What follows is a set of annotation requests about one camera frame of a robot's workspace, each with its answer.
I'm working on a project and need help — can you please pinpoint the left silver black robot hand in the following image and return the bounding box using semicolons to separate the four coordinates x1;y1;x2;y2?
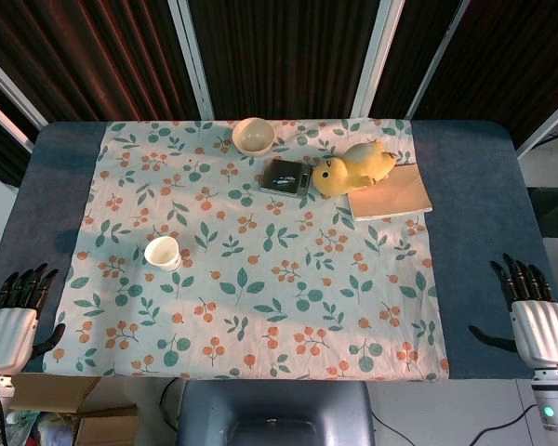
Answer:
0;262;67;375

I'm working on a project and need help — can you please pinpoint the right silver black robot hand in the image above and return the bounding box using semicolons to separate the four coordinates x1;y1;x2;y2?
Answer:
468;253;558;371

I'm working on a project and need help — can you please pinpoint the white paper cup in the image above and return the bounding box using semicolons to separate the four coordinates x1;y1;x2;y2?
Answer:
143;235;183;273

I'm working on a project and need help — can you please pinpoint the clear plastic bag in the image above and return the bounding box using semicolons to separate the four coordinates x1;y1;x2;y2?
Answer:
4;408;78;446

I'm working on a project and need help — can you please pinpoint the brown cardboard box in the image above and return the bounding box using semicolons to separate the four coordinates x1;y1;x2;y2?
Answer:
8;374;140;446

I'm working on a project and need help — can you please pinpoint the tan paper notebook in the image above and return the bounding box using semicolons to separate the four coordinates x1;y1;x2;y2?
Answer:
347;162;433;222

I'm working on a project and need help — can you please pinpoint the yellow plush duck toy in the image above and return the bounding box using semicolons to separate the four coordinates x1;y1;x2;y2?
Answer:
312;140;398;196

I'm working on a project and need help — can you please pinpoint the floral leaf berry tablecloth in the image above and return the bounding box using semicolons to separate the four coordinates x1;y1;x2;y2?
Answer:
41;118;451;381

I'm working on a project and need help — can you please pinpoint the dark brown pleated curtain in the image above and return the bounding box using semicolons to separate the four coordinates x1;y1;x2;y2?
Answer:
0;0;201;123
188;0;383;120
369;0;458;120
413;0;558;143

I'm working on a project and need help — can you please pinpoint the black digital pocket scale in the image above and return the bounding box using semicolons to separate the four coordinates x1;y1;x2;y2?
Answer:
259;158;313;197

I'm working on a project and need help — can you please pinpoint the cream ceramic bowl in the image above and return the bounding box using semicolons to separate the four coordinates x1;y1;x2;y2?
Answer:
232;117;276;157

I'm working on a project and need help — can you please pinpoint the black floor cable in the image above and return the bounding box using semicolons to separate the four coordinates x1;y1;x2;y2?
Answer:
159;378;182;432
472;402;540;446

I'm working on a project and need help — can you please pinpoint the white partition frame post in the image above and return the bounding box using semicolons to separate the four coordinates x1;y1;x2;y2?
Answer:
406;0;472;120
351;0;405;120
0;46;48;131
514;90;558;158
168;0;215;120

